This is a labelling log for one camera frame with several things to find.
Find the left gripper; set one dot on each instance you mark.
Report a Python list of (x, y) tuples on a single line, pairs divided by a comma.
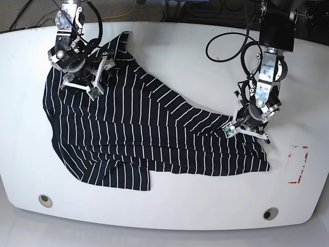
[(246, 120)]

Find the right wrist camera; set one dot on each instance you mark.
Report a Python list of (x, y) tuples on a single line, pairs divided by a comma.
[(95, 92)]

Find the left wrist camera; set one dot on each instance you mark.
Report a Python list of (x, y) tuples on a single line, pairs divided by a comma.
[(229, 130)]

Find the right table cable grommet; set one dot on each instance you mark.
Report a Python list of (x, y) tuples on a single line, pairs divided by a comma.
[(270, 213)]

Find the left table cable grommet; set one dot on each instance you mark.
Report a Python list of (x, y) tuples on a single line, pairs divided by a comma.
[(45, 201)]

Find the red tape rectangle marking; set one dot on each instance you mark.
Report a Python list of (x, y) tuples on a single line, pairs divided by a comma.
[(295, 164)]

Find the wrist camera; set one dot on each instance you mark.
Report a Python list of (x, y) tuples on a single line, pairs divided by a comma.
[(229, 130), (95, 92)]

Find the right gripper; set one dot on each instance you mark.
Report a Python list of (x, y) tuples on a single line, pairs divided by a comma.
[(94, 72)]

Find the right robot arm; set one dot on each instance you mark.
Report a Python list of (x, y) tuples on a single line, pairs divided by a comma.
[(71, 49)]

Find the black white striped t-shirt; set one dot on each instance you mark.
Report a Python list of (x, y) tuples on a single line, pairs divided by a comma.
[(140, 125)]

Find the table cable grommet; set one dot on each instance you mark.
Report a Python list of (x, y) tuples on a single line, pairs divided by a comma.
[(270, 213), (45, 201)]

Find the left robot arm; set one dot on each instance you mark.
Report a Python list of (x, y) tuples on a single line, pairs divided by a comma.
[(264, 65)]

